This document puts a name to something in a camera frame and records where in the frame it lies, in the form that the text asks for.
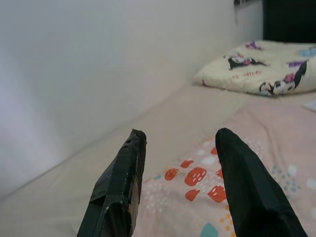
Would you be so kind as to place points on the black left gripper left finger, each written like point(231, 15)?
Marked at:
point(118, 187)

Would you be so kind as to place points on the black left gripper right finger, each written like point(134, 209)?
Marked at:
point(251, 192)

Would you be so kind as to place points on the pink spotted pillow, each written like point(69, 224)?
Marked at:
point(271, 135)

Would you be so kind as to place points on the white printed booklet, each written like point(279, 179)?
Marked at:
point(311, 105)

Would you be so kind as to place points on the cream bed mattress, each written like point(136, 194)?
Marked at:
point(61, 197)

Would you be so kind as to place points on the cream cartoon print quilt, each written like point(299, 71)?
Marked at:
point(271, 56)

